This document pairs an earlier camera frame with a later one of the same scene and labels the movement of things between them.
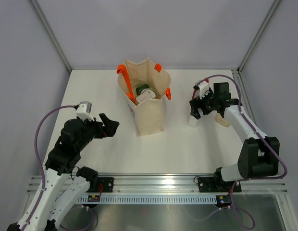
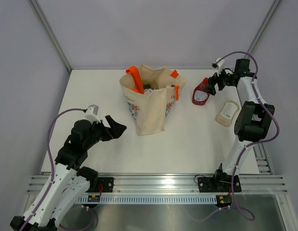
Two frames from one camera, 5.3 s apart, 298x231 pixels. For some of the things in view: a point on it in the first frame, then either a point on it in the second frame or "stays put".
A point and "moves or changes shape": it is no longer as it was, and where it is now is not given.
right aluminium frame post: x=258 y=34 stays put
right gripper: x=197 y=102 -> x=210 y=87
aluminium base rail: x=173 y=185 stays put
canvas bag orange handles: x=143 y=86 moves or changes shape
